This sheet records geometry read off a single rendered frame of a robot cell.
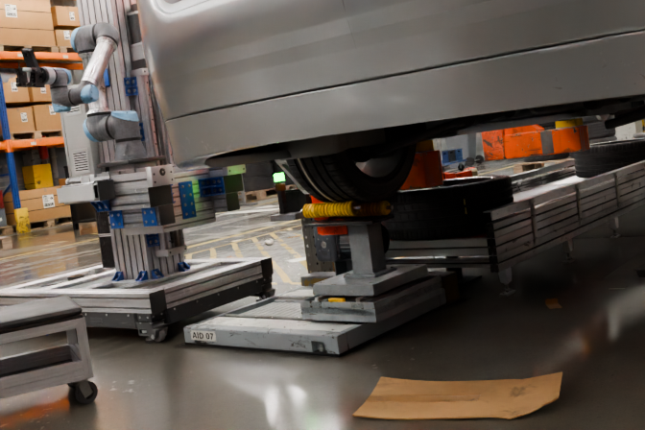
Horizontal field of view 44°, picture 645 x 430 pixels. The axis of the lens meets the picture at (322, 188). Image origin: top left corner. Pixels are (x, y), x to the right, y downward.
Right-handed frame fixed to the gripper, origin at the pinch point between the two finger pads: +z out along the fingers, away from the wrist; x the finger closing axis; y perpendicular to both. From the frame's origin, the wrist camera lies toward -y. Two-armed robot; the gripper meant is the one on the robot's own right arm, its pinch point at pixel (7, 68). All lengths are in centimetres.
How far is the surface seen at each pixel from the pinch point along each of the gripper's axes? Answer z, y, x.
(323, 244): -82, 78, -104
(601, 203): -223, 70, -220
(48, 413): 48, 117, -56
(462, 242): -96, 76, -165
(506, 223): -104, 67, -184
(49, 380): 51, 105, -59
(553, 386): 34, 92, -217
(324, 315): -28, 96, -126
